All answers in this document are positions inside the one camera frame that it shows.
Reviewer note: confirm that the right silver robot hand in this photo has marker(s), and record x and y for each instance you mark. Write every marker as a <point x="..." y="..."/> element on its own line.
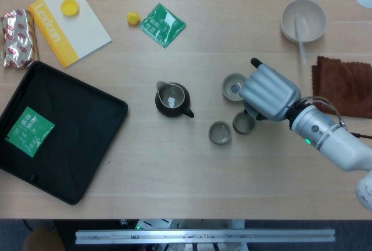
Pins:
<point x="270" y="91"/>

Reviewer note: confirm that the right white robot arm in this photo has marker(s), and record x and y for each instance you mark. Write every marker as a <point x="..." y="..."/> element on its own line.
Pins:
<point x="334" y="143"/>

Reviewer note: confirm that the wide grey tea bowl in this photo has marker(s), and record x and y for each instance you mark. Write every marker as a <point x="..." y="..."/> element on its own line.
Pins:
<point x="232" y="86"/>

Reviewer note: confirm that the right grey teacup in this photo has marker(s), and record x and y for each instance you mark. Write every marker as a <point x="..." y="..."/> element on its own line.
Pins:
<point x="243" y="124"/>

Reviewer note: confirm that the grey teacup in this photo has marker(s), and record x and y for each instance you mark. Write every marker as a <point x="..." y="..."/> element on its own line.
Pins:
<point x="220" y="133"/>
<point x="243" y="124"/>

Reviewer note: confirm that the clear plastic spoon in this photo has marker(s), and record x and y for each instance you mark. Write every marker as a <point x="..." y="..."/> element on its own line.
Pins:
<point x="300" y="44"/>

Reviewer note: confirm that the left grey teacup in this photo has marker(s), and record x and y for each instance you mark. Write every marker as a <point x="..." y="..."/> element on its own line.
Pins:
<point x="220" y="133"/>

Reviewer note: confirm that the brown folded cloth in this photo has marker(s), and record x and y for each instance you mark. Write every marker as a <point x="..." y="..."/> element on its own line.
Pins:
<point x="348" y="88"/>

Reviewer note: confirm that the white ceramic bowl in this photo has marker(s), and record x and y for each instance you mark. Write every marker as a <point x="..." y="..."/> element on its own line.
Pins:
<point x="311" y="15"/>

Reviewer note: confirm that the dark brown ceramic pitcher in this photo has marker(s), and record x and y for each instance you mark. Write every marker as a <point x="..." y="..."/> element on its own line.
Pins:
<point x="171" y="111"/>

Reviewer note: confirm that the green tea packet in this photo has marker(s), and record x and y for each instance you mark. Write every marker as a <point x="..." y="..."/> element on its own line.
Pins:
<point x="162" y="25"/>
<point x="29" y="132"/>

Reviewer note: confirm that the small yellow bottle cap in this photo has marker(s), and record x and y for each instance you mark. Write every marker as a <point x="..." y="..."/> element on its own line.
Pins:
<point x="133" y="18"/>

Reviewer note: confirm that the yellow white Lexicon book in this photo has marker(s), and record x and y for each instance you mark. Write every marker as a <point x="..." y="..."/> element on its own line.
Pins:
<point x="78" y="36"/>

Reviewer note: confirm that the black plastic tray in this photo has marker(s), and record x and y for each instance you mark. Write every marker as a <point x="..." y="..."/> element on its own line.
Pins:
<point x="72" y="140"/>

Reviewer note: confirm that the large yellow bottle cap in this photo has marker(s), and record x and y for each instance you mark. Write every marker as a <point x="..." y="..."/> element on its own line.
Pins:
<point x="70" y="7"/>

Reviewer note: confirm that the gold red foil packet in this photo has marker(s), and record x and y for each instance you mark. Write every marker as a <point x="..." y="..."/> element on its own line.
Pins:
<point x="17" y="39"/>

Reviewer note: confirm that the aluminium rail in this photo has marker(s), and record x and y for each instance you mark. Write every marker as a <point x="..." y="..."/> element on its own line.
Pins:
<point x="203" y="236"/>

